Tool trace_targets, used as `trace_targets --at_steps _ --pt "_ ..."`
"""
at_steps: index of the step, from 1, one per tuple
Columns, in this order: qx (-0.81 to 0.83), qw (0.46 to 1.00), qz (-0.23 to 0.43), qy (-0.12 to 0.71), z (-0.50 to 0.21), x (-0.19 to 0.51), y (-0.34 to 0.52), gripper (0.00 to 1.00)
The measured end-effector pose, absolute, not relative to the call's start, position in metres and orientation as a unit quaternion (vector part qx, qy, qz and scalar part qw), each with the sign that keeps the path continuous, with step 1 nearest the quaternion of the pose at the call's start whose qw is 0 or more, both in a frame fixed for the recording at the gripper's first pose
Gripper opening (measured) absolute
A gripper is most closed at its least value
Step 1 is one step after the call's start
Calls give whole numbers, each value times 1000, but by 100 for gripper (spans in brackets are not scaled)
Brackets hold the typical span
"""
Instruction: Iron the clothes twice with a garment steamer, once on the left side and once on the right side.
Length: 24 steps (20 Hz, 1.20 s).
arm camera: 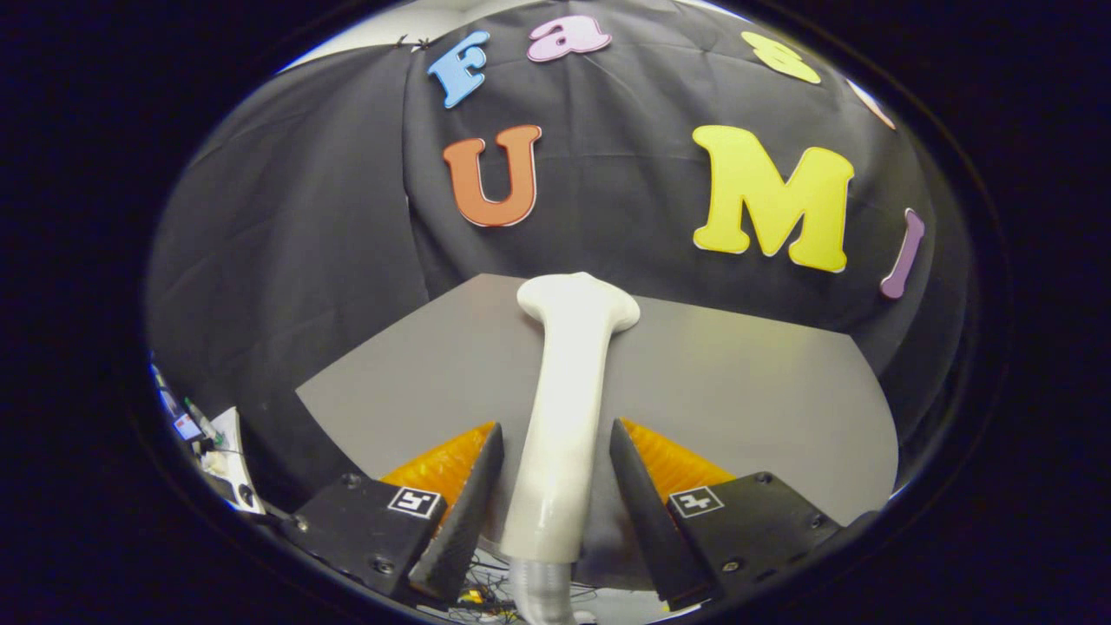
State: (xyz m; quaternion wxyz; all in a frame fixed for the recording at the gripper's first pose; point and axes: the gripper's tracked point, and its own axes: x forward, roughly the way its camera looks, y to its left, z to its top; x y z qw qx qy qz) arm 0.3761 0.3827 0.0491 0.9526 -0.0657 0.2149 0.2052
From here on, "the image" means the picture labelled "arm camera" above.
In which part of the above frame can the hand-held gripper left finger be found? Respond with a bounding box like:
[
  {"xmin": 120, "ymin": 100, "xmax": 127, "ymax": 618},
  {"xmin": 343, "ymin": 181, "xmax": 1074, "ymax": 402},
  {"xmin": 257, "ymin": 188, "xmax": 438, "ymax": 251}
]
[{"xmin": 279, "ymin": 422, "xmax": 505, "ymax": 606}]

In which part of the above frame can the white equipment with cables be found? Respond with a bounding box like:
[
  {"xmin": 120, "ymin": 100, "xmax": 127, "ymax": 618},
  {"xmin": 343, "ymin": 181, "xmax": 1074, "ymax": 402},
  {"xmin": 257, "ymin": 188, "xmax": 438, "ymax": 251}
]
[{"xmin": 149, "ymin": 352, "xmax": 266, "ymax": 515}]

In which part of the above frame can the white garment steamer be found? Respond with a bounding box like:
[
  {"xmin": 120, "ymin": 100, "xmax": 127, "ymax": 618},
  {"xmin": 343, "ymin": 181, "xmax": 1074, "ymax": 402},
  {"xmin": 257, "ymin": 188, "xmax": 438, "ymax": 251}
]
[{"xmin": 499, "ymin": 272, "xmax": 641, "ymax": 625}]

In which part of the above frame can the tangle of black cables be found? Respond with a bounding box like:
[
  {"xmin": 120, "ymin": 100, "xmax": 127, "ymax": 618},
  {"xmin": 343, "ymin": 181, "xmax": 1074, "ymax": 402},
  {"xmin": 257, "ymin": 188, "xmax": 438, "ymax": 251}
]
[{"xmin": 451, "ymin": 556, "xmax": 522, "ymax": 622}]

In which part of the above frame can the black backdrop cloth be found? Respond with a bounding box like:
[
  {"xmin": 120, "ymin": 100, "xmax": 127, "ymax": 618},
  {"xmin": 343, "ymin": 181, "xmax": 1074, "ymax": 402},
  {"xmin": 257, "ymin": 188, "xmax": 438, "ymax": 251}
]
[{"xmin": 146, "ymin": 0, "xmax": 971, "ymax": 513}]

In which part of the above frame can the grey drawer cabinet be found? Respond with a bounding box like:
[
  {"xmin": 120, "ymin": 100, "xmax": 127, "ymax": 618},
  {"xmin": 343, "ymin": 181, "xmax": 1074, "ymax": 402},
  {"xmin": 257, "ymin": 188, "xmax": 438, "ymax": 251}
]
[{"xmin": 295, "ymin": 273, "xmax": 899, "ymax": 591}]

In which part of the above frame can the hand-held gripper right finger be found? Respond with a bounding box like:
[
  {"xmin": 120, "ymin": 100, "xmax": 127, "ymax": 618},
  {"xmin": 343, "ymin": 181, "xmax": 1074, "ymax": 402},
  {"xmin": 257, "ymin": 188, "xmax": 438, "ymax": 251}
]
[{"xmin": 609, "ymin": 418, "xmax": 878, "ymax": 611}]

